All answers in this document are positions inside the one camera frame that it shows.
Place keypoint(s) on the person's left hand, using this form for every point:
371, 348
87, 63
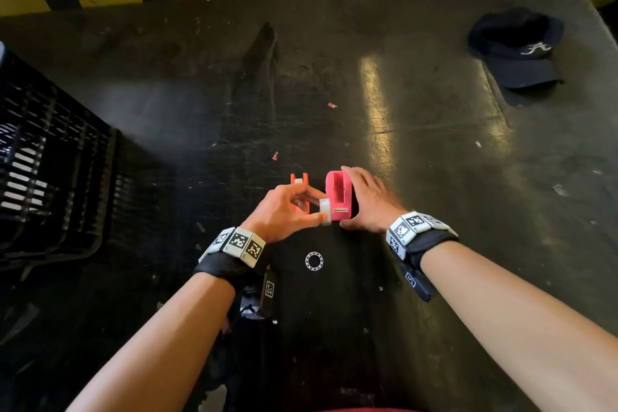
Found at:
273, 213

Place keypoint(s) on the person's right hand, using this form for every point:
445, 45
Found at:
379, 209

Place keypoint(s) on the person's left thumb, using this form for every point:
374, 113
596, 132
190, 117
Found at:
306, 220

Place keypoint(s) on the person's right thumb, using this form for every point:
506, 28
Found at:
352, 224

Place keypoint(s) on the white tape roll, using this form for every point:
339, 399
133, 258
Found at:
326, 209

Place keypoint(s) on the pink tape dispenser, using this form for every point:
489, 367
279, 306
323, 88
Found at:
338, 192

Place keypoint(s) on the person's right forearm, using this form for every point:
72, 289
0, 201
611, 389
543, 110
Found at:
521, 324

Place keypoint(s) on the person's left forearm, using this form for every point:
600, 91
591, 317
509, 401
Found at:
159, 349

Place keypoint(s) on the orange plastic dispenser part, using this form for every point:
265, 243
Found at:
295, 179

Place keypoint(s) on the black wristband with marker tags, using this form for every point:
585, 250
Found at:
415, 238
236, 252

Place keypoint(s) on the black baseball cap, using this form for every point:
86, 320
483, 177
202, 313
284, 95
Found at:
519, 47

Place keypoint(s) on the black plastic crate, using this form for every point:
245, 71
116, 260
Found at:
43, 160

